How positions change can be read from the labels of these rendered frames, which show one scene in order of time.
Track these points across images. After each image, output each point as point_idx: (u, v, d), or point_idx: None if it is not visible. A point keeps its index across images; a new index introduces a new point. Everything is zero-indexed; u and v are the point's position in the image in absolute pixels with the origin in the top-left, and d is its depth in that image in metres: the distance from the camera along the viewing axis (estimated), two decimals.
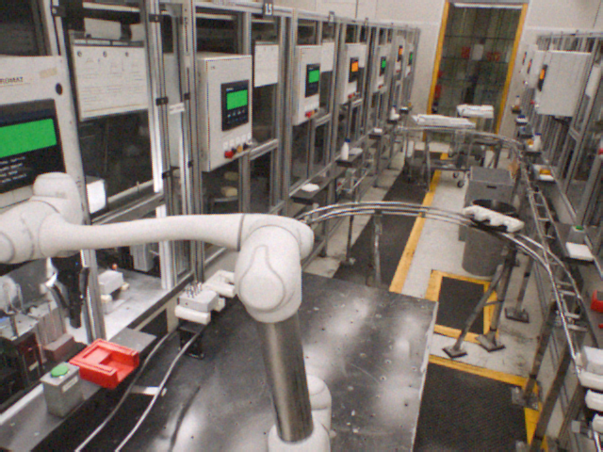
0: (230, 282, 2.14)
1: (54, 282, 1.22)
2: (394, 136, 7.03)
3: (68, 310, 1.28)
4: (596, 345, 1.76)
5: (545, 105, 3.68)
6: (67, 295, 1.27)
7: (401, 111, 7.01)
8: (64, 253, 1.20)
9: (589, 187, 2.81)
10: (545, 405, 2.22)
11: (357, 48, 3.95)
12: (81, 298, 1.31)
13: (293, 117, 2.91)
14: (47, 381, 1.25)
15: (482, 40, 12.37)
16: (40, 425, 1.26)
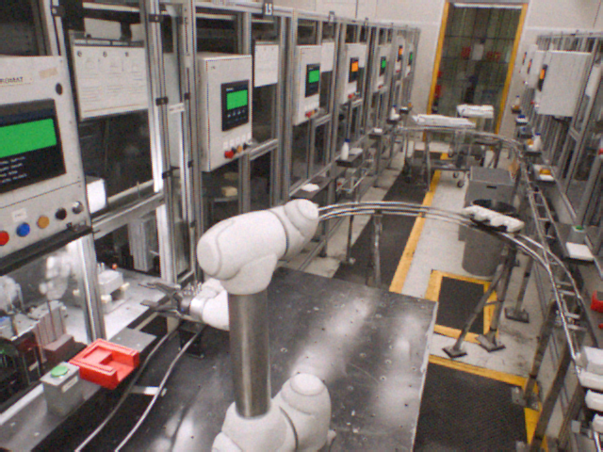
0: None
1: (177, 290, 1.66)
2: (394, 136, 7.03)
3: (154, 282, 1.69)
4: (596, 345, 1.76)
5: (545, 105, 3.68)
6: (165, 290, 1.67)
7: (401, 111, 7.01)
8: (192, 305, 1.62)
9: (589, 187, 2.81)
10: (545, 405, 2.22)
11: (357, 48, 3.95)
12: (160, 311, 1.71)
13: (293, 117, 2.91)
14: (47, 381, 1.25)
15: (482, 40, 12.37)
16: (40, 425, 1.26)
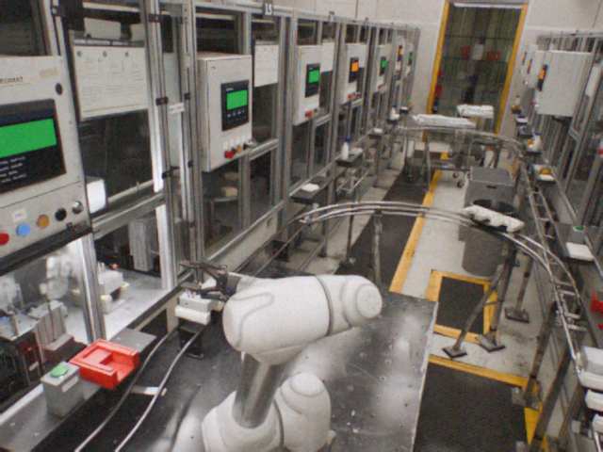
0: None
1: (223, 270, 1.55)
2: (394, 136, 7.03)
3: (197, 263, 1.58)
4: (596, 345, 1.76)
5: (545, 105, 3.68)
6: (209, 270, 1.57)
7: (401, 111, 7.01)
8: (239, 286, 1.52)
9: (589, 187, 2.81)
10: (545, 405, 2.22)
11: (357, 48, 3.95)
12: (203, 294, 1.61)
13: (293, 117, 2.91)
14: (47, 381, 1.25)
15: (482, 40, 12.37)
16: (40, 425, 1.26)
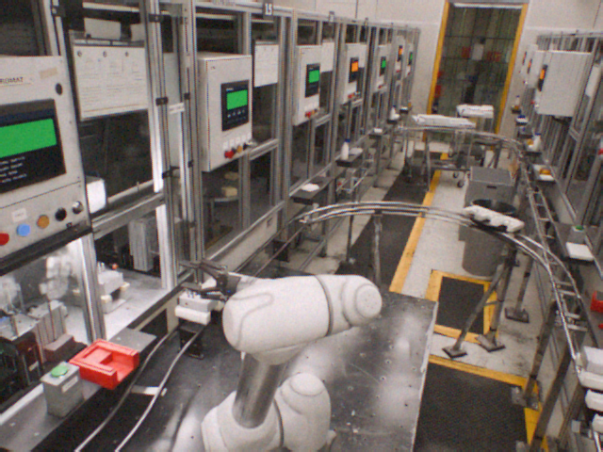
0: None
1: (223, 270, 1.55)
2: (394, 136, 7.03)
3: (197, 263, 1.58)
4: (596, 345, 1.76)
5: (545, 105, 3.68)
6: (209, 271, 1.57)
7: (401, 111, 7.01)
8: (239, 286, 1.52)
9: (589, 187, 2.81)
10: (545, 405, 2.22)
11: (357, 48, 3.95)
12: (203, 294, 1.61)
13: (293, 117, 2.91)
14: (47, 381, 1.25)
15: (482, 40, 12.37)
16: (40, 425, 1.26)
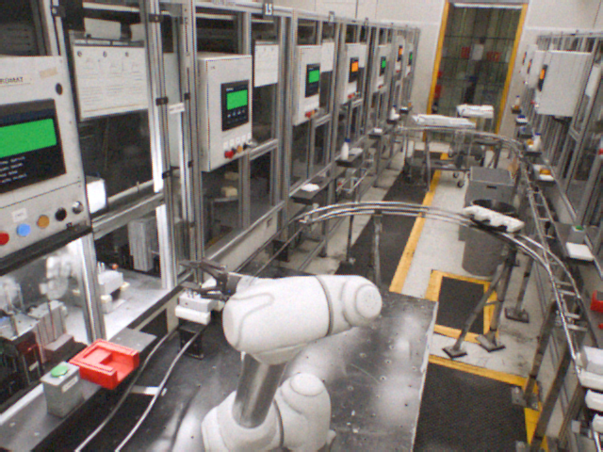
0: None
1: (223, 270, 1.55)
2: (394, 136, 7.03)
3: (197, 262, 1.58)
4: (596, 345, 1.76)
5: (545, 105, 3.68)
6: (209, 270, 1.57)
7: (401, 111, 7.01)
8: (239, 285, 1.52)
9: (589, 187, 2.81)
10: (545, 405, 2.22)
11: (357, 48, 3.95)
12: (203, 293, 1.61)
13: (293, 117, 2.91)
14: (47, 381, 1.25)
15: (482, 40, 12.37)
16: (40, 425, 1.26)
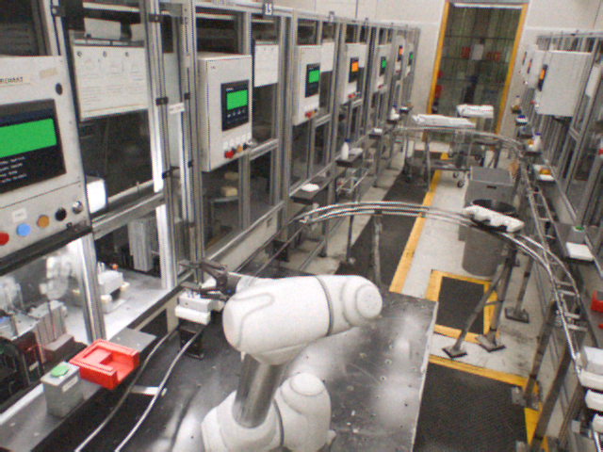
0: None
1: (222, 270, 1.55)
2: (394, 136, 7.03)
3: (197, 263, 1.58)
4: (596, 345, 1.76)
5: (545, 105, 3.68)
6: (209, 270, 1.57)
7: (401, 111, 7.01)
8: (239, 285, 1.51)
9: (589, 187, 2.81)
10: (545, 405, 2.22)
11: (357, 48, 3.95)
12: (203, 293, 1.61)
13: (293, 117, 2.91)
14: (47, 381, 1.25)
15: (482, 40, 12.37)
16: (40, 425, 1.26)
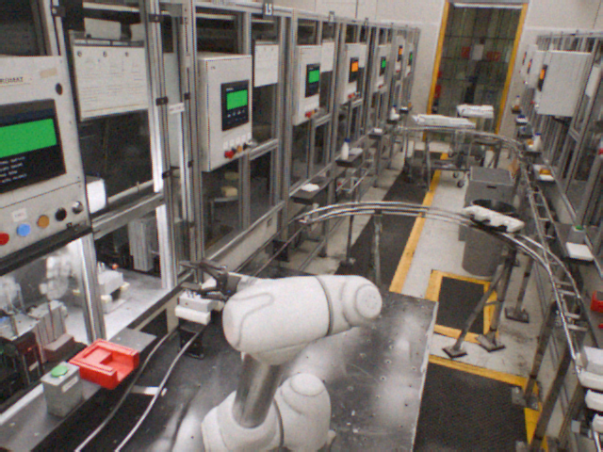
0: None
1: (223, 270, 1.55)
2: (394, 136, 7.03)
3: (197, 263, 1.58)
4: (596, 345, 1.76)
5: (545, 105, 3.68)
6: (209, 270, 1.57)
7: (401, 111, 7.01)
8: (239, 286, 1.52)
9: (589, 187, 2.81)
10: (545, 405, 2.22)
11: (357, 48, 3.95)
12: (203, 294, 1.61)
13: (293, 117, 2.91)
14: (47, 381, 1.25)
15: (482, 40, 12.37)
16: (40, 425, 1.26)
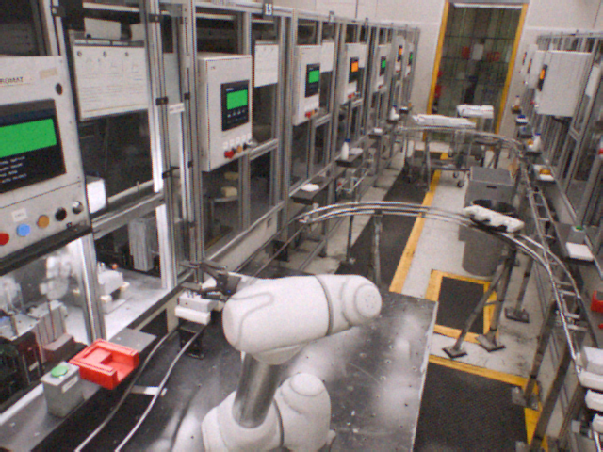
0: None
1: (223, 271, 1.55)
2: (394, 136, 7.03)
3: (197, 263, 1.58)
4: (596, 345, 1.76)
5: (545, 105, 3.68)
6: (209, 271, 1.57)
7: (401, 111, 7.01)
8: (239, 286, 1.52)
9: (589, 187, 2.81)
10: (545, 405, 2.22)
11: (357, 48, 3.95)
12: (203, 294, 1.61)
13: (293, 117, 2.91)
14: (47, 381, 1.25)
15: (482, 40, 12.37)
16: (40, 425, 1.26)
